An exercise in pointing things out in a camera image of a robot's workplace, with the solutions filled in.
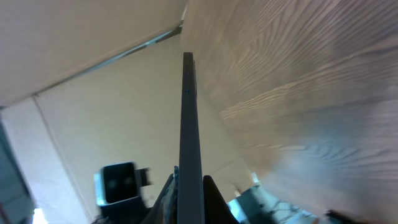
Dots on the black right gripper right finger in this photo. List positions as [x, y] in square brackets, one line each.
[216, 209]

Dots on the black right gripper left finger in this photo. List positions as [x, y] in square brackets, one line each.
[164, 210]

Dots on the blue Galaxy smartphone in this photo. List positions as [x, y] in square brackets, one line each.
[190, 205]

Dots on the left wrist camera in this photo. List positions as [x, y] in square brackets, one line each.
[118, 183]

